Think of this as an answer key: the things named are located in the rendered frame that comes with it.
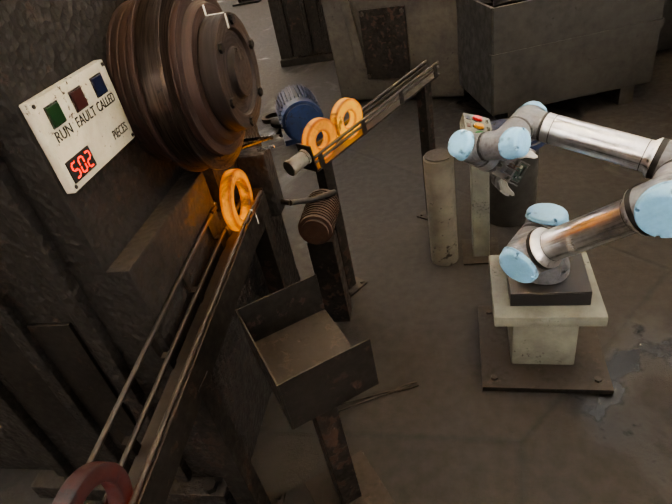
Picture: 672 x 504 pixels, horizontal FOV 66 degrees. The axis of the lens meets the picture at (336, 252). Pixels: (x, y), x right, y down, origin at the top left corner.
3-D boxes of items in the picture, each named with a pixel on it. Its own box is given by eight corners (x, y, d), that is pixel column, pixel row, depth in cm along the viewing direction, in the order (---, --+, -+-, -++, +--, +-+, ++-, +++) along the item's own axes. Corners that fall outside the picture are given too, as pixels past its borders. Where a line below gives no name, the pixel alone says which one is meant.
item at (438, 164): (431, 267, 230) (422, 163, 201) (431, 251, 240) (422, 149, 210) (459, 266, 228) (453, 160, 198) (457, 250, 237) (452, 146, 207)
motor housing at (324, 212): (322, 327, 212) (293, 218, 181) (330, 292, 229) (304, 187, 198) (353, 326, 209) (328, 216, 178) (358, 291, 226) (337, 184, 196)
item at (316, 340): (341, 561, 138) (276, 386, 96) (302, 482, 158) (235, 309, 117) (405, 520, 143) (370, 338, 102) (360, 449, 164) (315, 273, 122)
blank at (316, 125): (295, 130, 183) (302, 131, 181) (324, 109, 190) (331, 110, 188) (308, 167, 193) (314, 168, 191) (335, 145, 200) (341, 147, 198)
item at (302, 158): (285, 174, 188) (280, 160, 184) (302, 161, 192) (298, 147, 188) (296, 177, 184) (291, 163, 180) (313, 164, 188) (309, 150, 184)
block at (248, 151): (252, 219, 181) (232, 157, 167) (258, 207, 187) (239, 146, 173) (281, 217, 178) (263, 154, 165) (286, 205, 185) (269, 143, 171)
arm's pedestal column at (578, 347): (587, 308, 195) (595, 253, 180) (613, 394, 163) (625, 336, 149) (477, 309, 204) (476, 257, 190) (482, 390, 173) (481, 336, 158)
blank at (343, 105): (324, 109, 190) (331, 110, 188) (351, 90, 197) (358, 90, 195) (335, 145, 200) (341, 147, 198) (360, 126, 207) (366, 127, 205)
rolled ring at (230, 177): (242, 157, 155) (232, 158, 155) (223, 188, 140) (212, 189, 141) (258, 209, 165) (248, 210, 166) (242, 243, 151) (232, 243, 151)
